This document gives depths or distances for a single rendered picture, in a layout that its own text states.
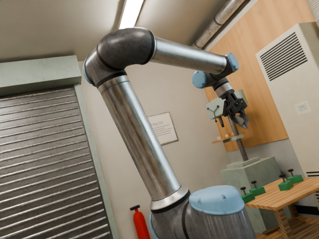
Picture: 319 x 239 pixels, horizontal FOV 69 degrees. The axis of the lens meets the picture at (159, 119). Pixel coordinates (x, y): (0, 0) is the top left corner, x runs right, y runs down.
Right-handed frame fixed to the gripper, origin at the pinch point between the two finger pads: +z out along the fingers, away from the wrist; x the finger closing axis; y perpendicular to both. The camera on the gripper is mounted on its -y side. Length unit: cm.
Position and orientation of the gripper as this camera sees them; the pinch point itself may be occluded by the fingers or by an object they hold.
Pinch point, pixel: (245, 126)
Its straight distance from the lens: 132.5
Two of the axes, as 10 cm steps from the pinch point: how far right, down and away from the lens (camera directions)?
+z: 4.8, 8.5, -2.1
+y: 1.4, -3.0, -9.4
